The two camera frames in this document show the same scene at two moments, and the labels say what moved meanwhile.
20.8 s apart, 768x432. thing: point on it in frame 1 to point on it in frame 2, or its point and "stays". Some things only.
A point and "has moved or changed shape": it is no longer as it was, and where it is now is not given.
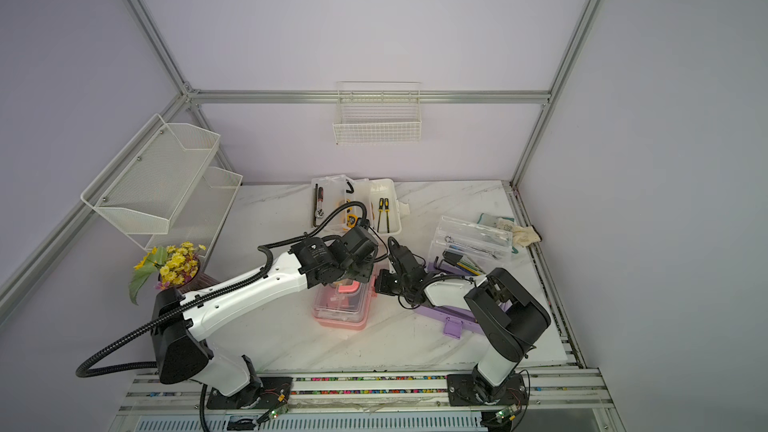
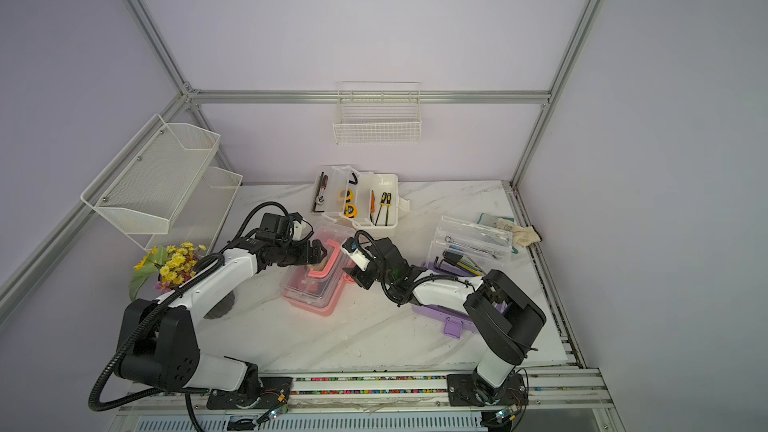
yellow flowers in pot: x=176 y=266 stays
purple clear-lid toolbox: x=468 y=248 stays
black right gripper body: x=392 y=283 stays
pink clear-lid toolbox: x=343 y=304 has moved or changed shape
